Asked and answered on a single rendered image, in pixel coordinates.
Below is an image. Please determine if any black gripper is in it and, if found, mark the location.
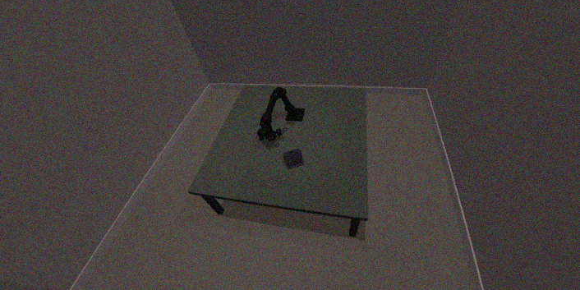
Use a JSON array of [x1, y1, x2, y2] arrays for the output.
[[259, 128, 282, 140]]

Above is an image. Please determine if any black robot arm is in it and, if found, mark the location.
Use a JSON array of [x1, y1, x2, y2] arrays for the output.
[[257, 87, 297, 141]]

